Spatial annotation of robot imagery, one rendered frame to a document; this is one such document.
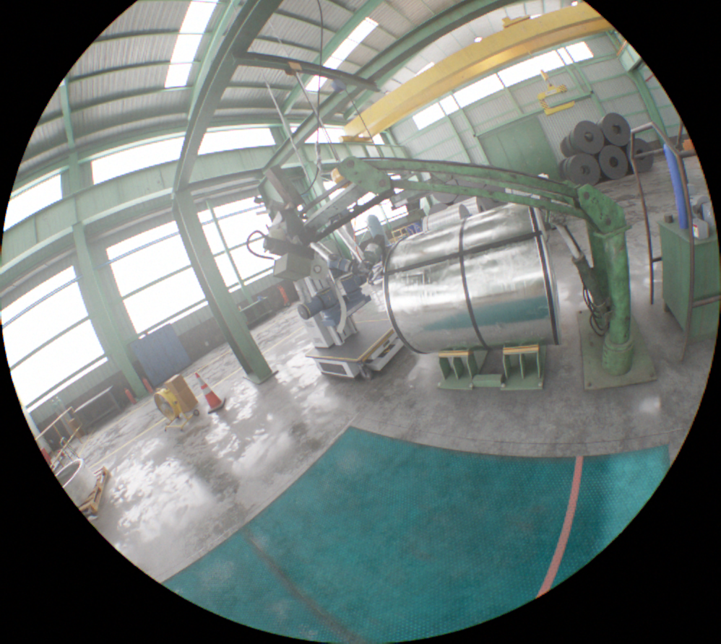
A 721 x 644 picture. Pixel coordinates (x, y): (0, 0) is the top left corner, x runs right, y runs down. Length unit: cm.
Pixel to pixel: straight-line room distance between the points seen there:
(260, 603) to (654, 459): 235
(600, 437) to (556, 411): 41
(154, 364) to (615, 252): 1137
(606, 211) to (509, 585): 198
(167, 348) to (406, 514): 991
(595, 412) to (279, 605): 227
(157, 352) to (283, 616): 980
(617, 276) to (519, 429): 119
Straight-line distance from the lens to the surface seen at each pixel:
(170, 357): 1069
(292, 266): 156
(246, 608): 208
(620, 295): 190
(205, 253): 462
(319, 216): 167
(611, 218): 176
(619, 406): 206
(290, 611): 189
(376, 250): 221
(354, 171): 147
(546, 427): 194
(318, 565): 187
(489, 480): 175
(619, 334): 206
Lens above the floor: 154
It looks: 10 degrees down
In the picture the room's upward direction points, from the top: 24 degrees counter-clockwise
